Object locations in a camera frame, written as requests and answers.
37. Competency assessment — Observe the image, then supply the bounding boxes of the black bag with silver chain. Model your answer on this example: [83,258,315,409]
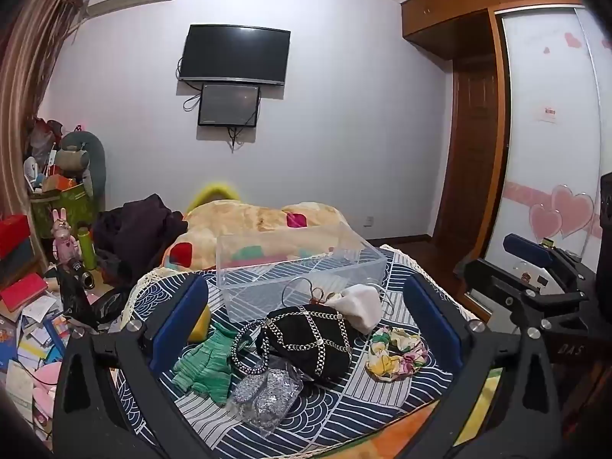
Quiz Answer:
[232,302,364,384]

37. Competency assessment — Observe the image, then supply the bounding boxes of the grey plush toy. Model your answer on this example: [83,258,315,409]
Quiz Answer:
[56,130,107,202]

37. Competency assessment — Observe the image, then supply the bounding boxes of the black flashlight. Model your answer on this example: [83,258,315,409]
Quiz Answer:
[62,257,96,290]

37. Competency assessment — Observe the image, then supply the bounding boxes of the pile of papers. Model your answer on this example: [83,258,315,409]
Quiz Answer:
[0,291,72,441]

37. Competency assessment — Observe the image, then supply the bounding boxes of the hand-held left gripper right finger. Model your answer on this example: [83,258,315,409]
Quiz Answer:
[403,273,561,459]

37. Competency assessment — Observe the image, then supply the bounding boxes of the floral fabric scrunchie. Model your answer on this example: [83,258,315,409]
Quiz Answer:
[365,326,430,384]

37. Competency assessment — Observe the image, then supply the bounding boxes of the black plastic bag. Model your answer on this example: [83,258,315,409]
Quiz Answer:
[57,268,130,330]

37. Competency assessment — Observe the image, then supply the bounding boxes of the yellow sponge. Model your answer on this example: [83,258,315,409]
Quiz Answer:
[187,303,213,342]

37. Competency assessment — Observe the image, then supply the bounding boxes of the brown wooden door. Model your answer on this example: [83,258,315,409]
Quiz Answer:
[433,57,498,249]

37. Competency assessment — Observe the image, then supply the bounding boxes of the red box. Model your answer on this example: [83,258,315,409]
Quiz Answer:
[0,214,32,259]

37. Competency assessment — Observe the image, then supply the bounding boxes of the white soft cloth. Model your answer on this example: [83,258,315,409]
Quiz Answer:
[327,283,383,335]

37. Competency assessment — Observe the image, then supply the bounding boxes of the clear plastic storage box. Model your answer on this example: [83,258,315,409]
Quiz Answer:
[216,222,388,323]

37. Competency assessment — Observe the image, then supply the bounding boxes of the wooden wardrobe with white doors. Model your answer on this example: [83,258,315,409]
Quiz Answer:
[400,0,612,297]

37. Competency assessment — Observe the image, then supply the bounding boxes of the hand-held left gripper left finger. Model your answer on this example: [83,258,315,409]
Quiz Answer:
[52,273,211,459]

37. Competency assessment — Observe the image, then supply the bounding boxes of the green knit glove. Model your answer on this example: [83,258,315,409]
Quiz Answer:
[171,327,240,405]

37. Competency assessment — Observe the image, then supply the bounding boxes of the clutter pile of packages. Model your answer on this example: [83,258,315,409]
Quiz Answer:
[24,117,68,194]

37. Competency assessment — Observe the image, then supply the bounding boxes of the dark clothes pile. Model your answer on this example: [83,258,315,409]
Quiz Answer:
[92,194,188,288]

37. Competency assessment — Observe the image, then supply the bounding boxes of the silver sequin pouch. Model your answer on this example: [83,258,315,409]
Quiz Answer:
[225,361,304,438]

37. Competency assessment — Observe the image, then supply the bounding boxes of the brown striped curtain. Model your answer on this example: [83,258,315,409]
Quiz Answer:
[0,0,91,230]

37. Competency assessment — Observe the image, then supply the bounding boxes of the green storage box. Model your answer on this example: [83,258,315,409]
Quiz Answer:
[29,184,101,240]

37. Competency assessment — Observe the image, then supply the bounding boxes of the red book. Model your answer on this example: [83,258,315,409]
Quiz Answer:
[0,273,49,311]

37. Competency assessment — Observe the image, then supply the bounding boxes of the yellow-green plush object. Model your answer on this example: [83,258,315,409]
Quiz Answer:
[184,182,242,213]

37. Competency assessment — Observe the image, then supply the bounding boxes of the small black wall monitor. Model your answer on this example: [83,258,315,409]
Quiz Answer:
[198,83,261,128]

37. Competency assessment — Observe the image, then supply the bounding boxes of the green bottle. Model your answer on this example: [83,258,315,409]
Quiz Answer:
[76,224,98,271]

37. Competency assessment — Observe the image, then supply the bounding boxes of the black wall television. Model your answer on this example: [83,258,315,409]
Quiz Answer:
[178,24,291,86]

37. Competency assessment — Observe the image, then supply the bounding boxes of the beige blanket with coloured squares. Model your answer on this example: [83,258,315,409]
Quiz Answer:
[160,200,369,271]

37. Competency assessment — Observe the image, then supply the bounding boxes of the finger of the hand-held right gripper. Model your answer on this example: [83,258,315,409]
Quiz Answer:
[503,232,592,297]
[463,257,596,340]

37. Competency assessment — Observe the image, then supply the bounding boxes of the pink rabbit figure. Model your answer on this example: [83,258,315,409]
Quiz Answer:
[52,208,82,265]

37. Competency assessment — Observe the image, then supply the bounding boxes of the colourful orange bedsheet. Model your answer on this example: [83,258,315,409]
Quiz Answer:
[296,368,508,459]

